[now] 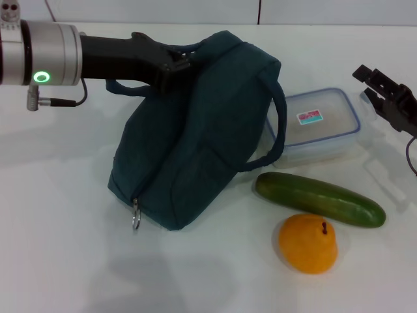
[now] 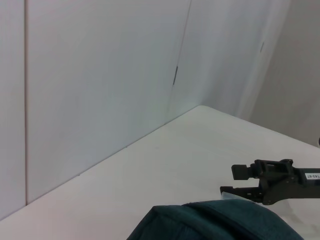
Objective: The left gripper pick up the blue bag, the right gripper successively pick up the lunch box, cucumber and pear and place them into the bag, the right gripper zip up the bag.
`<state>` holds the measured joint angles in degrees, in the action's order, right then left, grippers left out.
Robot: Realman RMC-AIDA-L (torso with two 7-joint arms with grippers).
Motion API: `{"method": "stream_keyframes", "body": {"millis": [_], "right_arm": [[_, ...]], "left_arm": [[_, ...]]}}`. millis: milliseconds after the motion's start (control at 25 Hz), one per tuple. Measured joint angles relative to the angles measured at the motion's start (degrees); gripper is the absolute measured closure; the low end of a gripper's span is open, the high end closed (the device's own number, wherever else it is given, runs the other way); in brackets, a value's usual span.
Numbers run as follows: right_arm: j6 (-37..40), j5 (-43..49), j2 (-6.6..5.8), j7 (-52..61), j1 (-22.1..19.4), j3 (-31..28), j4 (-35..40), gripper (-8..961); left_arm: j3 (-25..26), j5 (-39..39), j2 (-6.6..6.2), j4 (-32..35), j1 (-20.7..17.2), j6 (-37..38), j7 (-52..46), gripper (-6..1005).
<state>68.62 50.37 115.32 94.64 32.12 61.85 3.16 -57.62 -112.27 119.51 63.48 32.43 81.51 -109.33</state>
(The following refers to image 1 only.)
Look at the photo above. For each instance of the teal fabric zipper bag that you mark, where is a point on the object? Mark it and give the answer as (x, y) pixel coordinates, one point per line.
(211, 130)

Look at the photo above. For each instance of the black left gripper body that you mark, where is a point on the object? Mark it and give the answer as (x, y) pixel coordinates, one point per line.
(123, 58)

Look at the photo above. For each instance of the clear plastic food container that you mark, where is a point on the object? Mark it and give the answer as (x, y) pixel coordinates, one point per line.
(319, 137)

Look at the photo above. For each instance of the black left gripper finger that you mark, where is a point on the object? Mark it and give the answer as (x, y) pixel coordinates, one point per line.
(182, 54)
(180, 66)

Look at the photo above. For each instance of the green cucumber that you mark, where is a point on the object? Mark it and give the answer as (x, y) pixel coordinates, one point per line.
(319, 199)

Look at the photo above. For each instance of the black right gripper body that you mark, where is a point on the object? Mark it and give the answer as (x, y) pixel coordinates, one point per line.
(402, 111)

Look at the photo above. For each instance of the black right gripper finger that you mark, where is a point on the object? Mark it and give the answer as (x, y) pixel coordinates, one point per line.
(374, 76)
(374, 99)

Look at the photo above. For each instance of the orange pear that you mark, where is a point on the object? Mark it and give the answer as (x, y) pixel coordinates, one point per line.
(306, 247)

